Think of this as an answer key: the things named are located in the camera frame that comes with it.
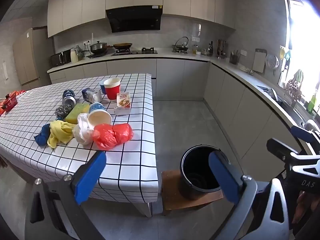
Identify beige refrigerator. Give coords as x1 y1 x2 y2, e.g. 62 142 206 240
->
12 27 52 85

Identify metal utensil holder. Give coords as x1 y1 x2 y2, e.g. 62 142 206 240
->
217 39 227 58

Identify white seasoning packet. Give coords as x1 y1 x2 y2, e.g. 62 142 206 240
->
114 92 131 116

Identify blue cloth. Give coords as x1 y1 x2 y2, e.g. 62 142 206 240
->
34 123 52 146

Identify brown wooden stool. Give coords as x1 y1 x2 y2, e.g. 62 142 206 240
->
161 169 224 216

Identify beige upper cabinets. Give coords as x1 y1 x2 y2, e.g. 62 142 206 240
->
47 0 237 38

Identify black white checkered tablecloth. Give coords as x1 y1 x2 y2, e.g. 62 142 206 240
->
0 73 159 204

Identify yellow green sponge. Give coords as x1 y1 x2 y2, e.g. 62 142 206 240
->
65 102 90 125

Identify white plastic bag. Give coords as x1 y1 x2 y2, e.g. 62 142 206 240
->
73 113 95 145

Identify yellow cloth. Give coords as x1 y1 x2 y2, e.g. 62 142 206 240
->
47 120 80 148

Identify white colander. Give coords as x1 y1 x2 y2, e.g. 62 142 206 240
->
265 54 280 70

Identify black microwave oven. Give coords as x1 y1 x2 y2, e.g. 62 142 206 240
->
51 49 72 67

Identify white cutting board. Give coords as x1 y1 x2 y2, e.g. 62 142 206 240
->
252 49 267 73

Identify green bottle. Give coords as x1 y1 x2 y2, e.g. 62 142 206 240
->
307 95 317 113

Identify black gas stove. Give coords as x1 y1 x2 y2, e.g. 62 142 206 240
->
111 47 158 56

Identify red plastic bag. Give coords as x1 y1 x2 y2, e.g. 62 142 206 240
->
92 123 134 151

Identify blue soda can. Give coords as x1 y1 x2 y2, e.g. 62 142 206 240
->
62 89 76 107

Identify black plastic bucket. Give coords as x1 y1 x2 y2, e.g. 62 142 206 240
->
179 144 234 201

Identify bright window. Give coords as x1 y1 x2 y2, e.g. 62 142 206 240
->
284 0 320 110

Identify person's right hand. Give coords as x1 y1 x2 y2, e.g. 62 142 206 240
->
292 189 314 227

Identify grey pot with lid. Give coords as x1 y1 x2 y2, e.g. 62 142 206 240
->
90 41 113 55

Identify steel wool scrubber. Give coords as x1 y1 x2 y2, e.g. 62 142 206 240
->
54 105 73 120

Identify dark wok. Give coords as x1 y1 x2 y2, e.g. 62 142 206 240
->
112 42 133 50

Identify red white paper cup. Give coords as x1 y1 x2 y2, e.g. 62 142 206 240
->
103 78 121 101

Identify black range hood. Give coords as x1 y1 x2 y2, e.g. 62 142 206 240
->
105 4 162 33

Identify steel kitchen sink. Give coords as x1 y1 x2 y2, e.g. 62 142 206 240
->
257 85 320 133

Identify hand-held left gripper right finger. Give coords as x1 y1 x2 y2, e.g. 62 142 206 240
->
208 151 292 240

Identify silver blue milk carton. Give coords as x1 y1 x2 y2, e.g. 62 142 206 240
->
82 88 103 103

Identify grey lower kitchen cabinets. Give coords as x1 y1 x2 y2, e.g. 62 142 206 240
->
47 48 310 160

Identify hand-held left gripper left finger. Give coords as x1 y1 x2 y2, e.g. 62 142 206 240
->
25 151 108 240

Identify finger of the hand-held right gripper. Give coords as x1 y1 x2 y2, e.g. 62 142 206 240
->
291 126 320 153
266 137 320 172

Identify blue patterned paper cup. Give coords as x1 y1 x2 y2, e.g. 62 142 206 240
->
88 102 112 130

